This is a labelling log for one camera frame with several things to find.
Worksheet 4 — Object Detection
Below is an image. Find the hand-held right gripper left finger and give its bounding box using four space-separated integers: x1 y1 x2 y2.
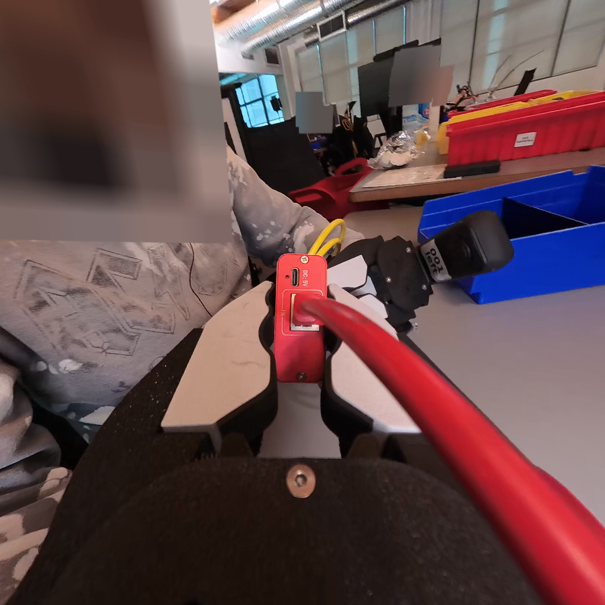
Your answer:
161 281 279 457

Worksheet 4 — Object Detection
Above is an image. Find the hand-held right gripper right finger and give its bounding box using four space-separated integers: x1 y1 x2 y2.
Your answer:
321 283 422 456

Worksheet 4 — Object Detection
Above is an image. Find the yellow ethernet cable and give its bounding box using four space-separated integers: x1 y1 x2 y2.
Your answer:
307 218 347 258

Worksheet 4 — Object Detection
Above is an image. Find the red ethernet splitter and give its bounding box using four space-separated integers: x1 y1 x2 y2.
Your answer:
274 254 328 383

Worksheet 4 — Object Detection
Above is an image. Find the red ethernet cable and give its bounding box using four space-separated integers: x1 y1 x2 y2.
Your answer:
295 298 605 605

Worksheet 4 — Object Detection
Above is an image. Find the blue plastic bin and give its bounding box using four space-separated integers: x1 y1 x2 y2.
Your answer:
417 165 605 304

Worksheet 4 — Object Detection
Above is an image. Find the person's left forearm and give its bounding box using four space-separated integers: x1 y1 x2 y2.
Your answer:
227 147 365 268

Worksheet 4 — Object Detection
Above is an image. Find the red plastic chair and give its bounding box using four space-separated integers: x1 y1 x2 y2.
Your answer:
287 157 379 220

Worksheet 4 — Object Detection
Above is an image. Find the wooden table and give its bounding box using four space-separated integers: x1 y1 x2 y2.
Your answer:
349 147 605 205

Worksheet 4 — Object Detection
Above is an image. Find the black rectangular bar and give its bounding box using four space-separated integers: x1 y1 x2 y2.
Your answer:
443 160 502 179

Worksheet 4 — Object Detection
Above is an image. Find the crumpled aluminium foil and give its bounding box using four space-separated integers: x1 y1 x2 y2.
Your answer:
368 130 422 169

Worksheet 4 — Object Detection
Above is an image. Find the person's grey patterned sweatshirt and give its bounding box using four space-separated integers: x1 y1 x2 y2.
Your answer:
0 239 251 601

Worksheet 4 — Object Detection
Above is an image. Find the yellow plastic bin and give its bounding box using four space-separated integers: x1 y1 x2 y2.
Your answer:
436 92 591 154

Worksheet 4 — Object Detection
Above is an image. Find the black bin divider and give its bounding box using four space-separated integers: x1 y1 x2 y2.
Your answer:
502 198 589 239

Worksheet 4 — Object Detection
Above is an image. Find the blue white package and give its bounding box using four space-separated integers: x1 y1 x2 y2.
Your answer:
403 101 442 128

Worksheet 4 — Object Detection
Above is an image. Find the black flat panel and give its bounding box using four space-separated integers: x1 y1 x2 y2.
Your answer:
357 45 421 118

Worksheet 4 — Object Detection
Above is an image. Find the red plastic bin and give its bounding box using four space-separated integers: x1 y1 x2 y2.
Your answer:
447 89 558 118
447 92 605 167

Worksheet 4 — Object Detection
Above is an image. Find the thin black cord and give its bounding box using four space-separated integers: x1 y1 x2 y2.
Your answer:
188 243 212 317

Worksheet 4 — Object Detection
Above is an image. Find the silver ventilation duct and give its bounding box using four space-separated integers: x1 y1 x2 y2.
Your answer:
213 0 417 56

